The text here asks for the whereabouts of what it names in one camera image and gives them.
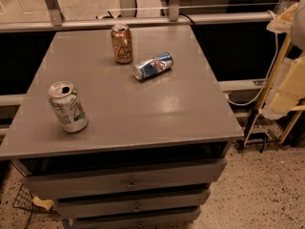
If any blue white soda can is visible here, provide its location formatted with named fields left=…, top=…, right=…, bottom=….
left=132, top=52, right=173, bottom=80

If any black cable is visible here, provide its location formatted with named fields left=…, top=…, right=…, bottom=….
left=180, top=13, right=220, bottom=81

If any gold brown soda can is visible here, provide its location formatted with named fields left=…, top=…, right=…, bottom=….
left=111, top=24, right=133, bottom=64

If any white green 7up can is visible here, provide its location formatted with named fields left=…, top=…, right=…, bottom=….
left=48, top=81, right=89, bottom=133

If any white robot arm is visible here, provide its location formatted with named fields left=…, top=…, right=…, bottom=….
left=262, top=0, right=305, bottom=120

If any metal railing frame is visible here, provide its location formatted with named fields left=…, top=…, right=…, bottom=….
left=0, top=0, right=305, bottom=34

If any white cable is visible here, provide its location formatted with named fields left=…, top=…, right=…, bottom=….
left=224, top=10, right=279, bottom=107

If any black wire basket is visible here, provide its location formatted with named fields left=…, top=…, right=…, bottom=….
left=12, top=185, right=46, bottom=228

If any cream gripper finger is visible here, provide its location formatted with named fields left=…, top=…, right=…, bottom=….
left=262, top=57, right=305, bottom=120
left=266, top=3, right=298, bottom=33

